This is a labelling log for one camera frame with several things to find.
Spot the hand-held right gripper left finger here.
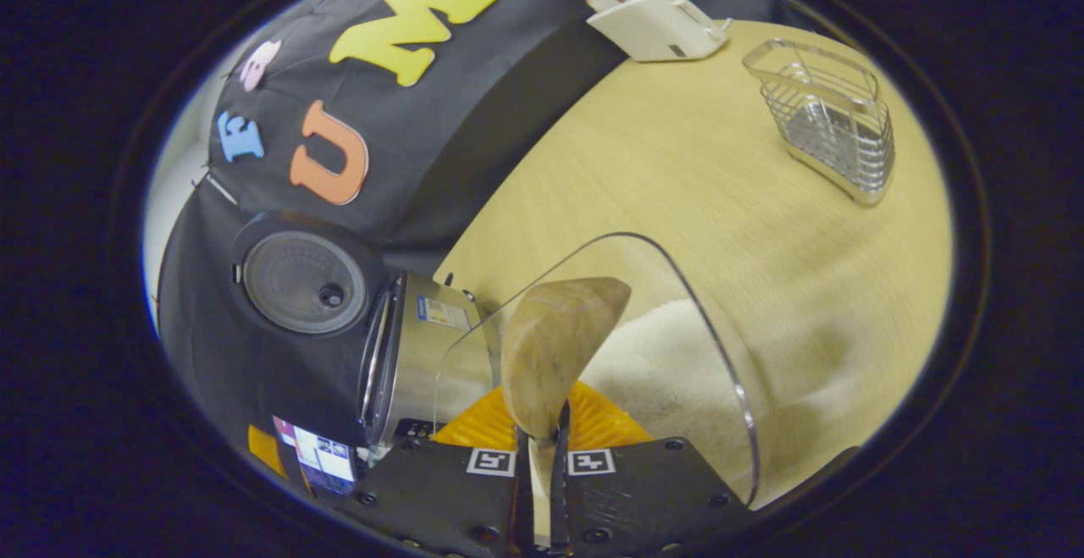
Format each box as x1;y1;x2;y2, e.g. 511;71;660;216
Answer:
337;384;534;558

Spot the wire metal chopstick holder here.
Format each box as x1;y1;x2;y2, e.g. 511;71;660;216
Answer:
743;38;896;207

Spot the computer monitor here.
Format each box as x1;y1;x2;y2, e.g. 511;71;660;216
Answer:
273;416;357;495

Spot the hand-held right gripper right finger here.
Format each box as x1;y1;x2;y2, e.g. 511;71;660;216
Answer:
549;382;755;558

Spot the wooden spoon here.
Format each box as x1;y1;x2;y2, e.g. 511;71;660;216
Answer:
501;277;633;550

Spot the white rice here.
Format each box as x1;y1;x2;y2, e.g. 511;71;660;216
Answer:
580;298;746;491

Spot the white toaster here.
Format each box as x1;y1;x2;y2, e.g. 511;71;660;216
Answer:
586;0;733;63

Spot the dark grey rice cooker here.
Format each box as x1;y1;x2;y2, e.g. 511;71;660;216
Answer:
230;209;501;449

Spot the clear plastic container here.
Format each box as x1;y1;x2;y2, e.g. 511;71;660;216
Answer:
432;232;760;508

